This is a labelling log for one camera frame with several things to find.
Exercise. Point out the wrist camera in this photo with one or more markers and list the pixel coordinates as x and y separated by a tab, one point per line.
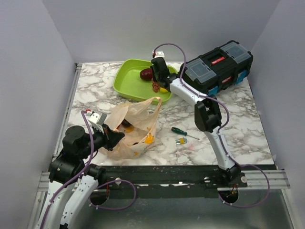
96	119
156	54

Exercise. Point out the green plastic tray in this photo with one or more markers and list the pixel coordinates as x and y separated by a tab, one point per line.
129	85

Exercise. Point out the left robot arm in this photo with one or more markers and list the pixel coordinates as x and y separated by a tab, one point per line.
71	180

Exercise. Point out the yellow fake mango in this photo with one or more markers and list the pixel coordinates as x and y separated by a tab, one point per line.
163	90

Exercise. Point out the hex key set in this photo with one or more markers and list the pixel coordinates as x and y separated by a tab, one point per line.
181	141

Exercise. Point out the black toolbox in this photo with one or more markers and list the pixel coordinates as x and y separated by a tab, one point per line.
218	69

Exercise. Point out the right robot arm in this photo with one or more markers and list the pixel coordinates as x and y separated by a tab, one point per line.
207	117

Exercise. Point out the red fake apple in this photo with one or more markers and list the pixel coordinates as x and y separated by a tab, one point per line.
146	74

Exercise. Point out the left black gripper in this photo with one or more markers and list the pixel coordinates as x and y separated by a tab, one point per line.
111	138

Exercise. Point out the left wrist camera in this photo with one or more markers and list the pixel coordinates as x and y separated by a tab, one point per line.
96	119

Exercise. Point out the orange plastic bag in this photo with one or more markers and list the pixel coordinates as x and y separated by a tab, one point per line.
141	135

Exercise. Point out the red fake grapes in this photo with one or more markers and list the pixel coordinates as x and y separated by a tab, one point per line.
155	86

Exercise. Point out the green handled screwdriver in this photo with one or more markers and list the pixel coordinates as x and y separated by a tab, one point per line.
181	132

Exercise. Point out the black mounting rail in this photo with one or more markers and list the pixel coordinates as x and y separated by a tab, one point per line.
165	181

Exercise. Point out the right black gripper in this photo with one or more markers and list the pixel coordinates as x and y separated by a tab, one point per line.
153	78

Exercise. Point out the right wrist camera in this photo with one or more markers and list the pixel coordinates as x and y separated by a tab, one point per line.
156	54

